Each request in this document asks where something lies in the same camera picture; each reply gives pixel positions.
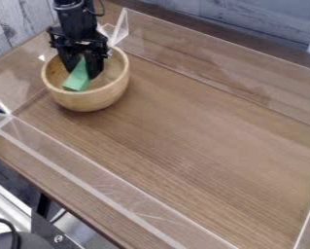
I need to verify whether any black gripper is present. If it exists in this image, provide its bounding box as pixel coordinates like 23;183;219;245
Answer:
47;3;110;79

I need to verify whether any green rectangular block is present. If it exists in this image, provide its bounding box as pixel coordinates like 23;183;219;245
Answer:
63;58;90;91

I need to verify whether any brown wooden bowl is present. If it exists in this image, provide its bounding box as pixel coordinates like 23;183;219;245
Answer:
40;47;130;112

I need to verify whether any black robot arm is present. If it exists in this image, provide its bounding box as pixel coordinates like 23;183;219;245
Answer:
47;0;110;79

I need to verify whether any black table leg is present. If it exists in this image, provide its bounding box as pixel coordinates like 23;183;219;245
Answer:
36;194;52;219

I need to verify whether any clear acrylic enclosure wall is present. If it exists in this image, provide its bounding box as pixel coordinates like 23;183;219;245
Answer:
0;8;310;249

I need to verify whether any black metal bracket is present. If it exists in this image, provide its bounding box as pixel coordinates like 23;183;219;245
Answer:
31;213;84;249

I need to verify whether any black cable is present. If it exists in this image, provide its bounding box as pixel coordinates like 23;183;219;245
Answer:
0;217;21;249

